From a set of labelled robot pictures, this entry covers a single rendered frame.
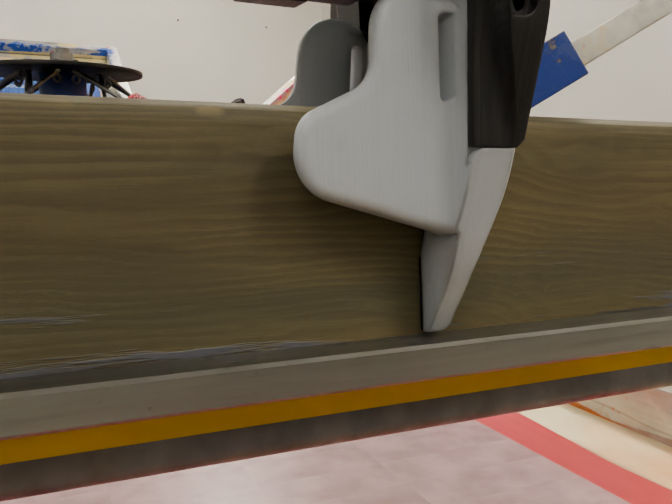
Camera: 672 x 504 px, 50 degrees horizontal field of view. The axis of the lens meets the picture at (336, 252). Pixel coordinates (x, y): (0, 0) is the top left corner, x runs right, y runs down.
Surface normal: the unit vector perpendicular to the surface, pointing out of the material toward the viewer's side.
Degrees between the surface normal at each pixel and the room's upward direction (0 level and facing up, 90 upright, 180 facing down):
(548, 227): 89
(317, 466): 0
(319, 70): 95
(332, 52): 95
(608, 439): 0
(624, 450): 0
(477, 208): 104
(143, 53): 90
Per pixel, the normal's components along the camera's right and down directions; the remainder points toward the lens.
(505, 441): 0.00, -0.99
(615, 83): -0.91, 0.04
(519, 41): 0.40, 0.35
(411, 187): 0.42, 0.01
